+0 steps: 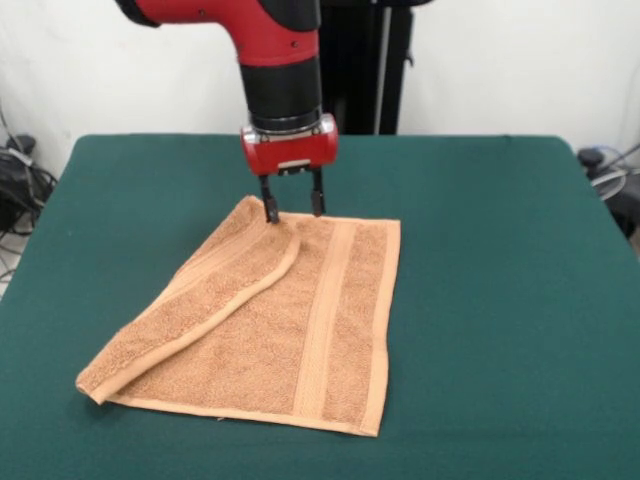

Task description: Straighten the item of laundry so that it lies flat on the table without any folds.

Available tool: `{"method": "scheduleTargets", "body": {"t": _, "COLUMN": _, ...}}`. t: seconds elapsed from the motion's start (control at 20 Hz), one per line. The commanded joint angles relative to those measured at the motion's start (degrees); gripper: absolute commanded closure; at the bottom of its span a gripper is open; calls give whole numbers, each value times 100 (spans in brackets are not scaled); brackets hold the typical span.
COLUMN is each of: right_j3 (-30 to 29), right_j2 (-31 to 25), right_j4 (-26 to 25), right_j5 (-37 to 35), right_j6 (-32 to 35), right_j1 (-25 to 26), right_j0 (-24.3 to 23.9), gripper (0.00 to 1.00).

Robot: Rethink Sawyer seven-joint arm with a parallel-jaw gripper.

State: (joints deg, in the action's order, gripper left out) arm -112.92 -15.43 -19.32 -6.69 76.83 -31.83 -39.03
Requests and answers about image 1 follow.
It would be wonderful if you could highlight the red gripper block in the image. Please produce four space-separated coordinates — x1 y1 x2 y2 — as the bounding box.
240 113 340 225

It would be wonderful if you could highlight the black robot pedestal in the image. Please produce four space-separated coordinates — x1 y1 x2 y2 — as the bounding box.
317 0 435 137

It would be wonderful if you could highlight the dark green table cloth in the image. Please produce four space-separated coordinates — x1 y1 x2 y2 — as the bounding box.
0 133 640 480

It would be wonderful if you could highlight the black cable tangle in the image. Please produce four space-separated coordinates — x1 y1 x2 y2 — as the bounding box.
0 134 59 241

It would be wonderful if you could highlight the tan terry towel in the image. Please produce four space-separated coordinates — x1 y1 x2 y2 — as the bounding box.
75 194 402 437

